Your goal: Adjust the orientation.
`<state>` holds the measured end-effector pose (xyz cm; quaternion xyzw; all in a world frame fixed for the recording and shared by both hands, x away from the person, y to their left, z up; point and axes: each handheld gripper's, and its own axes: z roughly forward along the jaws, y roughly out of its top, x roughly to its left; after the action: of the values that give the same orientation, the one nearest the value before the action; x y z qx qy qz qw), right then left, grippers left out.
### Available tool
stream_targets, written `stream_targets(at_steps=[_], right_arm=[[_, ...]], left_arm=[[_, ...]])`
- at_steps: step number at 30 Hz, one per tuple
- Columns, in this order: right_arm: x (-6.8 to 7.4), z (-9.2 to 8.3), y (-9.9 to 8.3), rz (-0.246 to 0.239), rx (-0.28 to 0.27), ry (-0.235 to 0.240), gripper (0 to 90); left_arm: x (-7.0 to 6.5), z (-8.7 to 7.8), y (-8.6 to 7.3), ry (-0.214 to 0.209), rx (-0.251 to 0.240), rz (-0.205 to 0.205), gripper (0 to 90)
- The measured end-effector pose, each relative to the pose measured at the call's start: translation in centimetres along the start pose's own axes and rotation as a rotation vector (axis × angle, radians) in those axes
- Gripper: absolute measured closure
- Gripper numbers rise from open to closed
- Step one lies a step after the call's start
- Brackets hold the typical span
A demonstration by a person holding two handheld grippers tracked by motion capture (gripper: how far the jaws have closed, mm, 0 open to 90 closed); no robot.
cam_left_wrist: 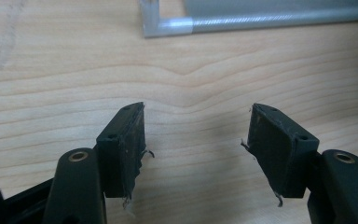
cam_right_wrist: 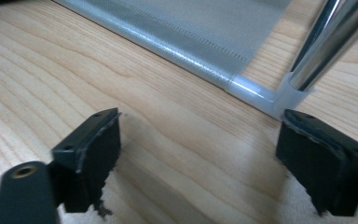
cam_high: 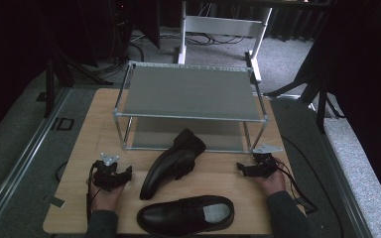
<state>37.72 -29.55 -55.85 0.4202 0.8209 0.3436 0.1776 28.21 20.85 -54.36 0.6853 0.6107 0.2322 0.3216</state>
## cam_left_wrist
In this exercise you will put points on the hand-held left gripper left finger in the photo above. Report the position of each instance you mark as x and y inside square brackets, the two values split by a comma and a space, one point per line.
[121, 155]

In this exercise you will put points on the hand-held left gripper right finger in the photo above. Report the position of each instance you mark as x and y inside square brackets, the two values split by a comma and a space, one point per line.
[279, 152]

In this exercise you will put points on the grey metal shoe rack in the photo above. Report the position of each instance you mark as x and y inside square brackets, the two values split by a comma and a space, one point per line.
[261, 21]

